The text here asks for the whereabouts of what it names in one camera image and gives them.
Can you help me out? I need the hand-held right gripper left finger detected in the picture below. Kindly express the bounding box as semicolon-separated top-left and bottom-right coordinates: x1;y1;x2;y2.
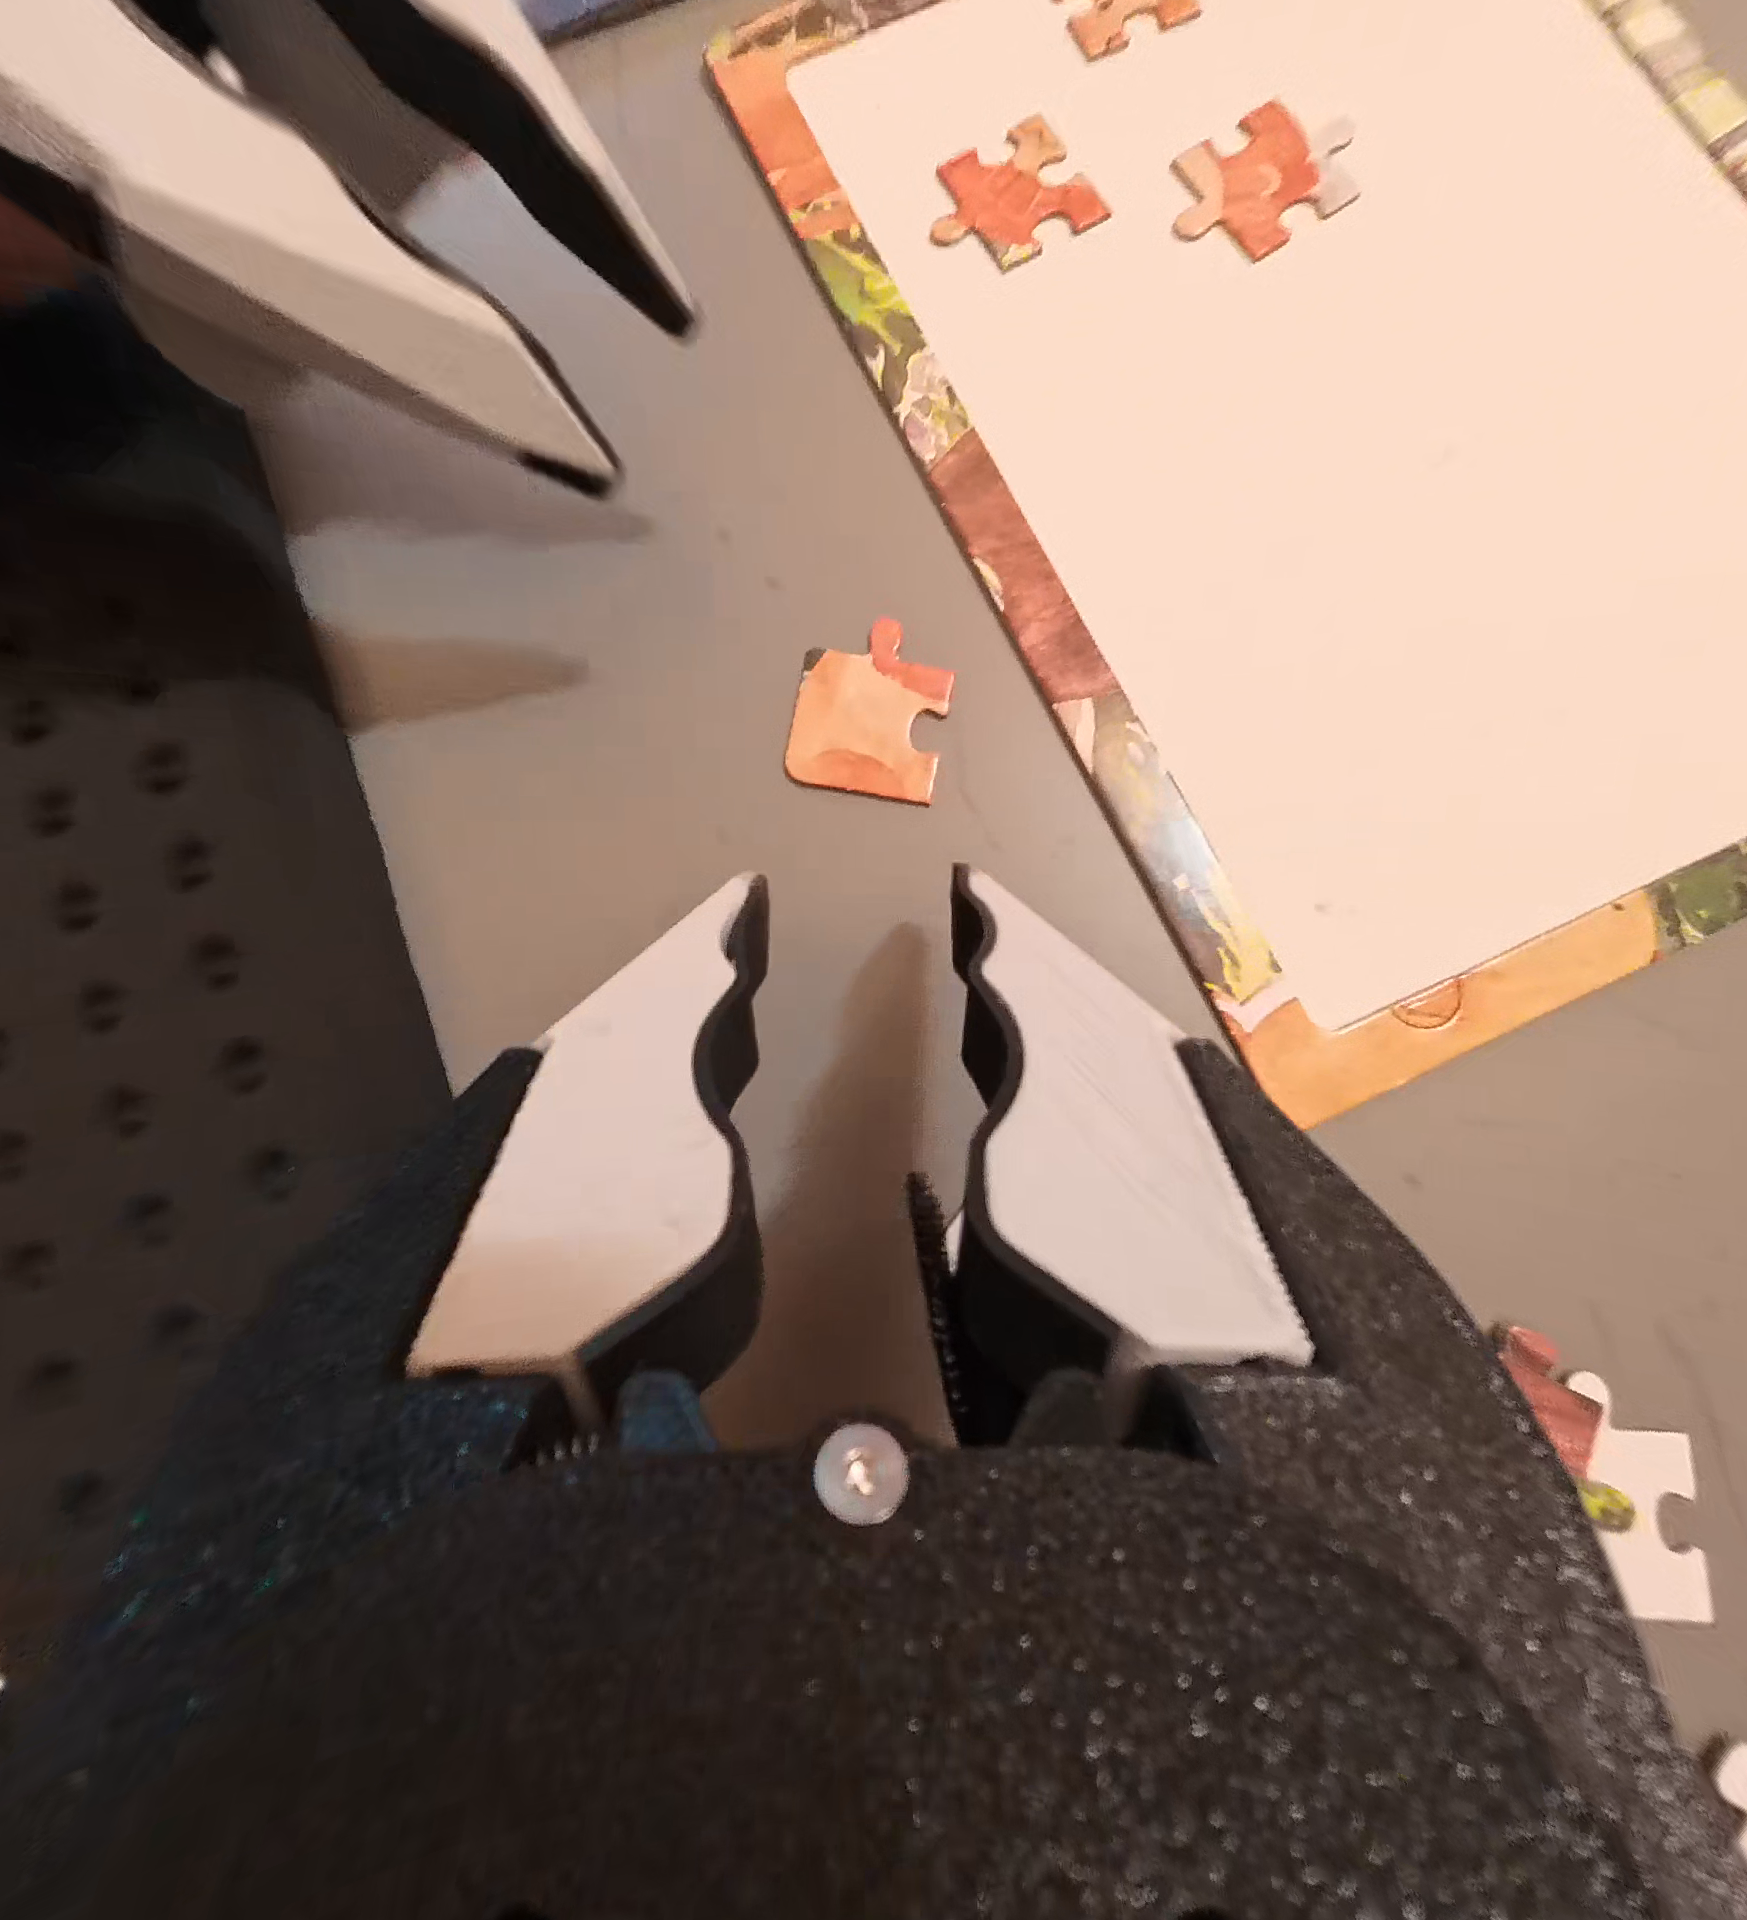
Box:
404;873;770;1426

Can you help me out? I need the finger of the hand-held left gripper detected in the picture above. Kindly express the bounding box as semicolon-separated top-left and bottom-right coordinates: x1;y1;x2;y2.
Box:
0;0;623;498
205;0;699;338

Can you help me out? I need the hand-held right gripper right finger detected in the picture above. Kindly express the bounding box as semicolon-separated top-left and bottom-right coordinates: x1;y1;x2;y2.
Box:
947;864;1317;1437

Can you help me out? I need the red orange jigsaw piece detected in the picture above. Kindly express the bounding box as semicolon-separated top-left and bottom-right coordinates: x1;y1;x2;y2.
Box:
927;117;1115;276

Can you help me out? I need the orange corner jigsaw piece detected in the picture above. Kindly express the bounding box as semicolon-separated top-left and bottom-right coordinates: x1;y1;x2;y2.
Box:
783;618;955;807

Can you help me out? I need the pile of jigsaw pieces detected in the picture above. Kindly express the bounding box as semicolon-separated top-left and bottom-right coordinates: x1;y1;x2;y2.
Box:
1496;1321;1747;1920

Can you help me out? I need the orange tan jigsaw piece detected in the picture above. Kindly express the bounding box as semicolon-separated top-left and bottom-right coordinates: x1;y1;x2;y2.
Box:
1064;0;1205;62

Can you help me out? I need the animal jigsaw puzzle board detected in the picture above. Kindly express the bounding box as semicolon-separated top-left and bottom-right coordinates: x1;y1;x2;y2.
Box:
705;0;1747;1129

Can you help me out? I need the orange striped jigsaw piece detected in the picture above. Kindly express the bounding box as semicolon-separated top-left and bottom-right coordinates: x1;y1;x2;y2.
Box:
1169;97;1363;263

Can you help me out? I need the grey desk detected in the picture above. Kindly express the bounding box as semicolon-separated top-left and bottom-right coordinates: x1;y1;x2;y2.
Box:
249;0;1747;1800

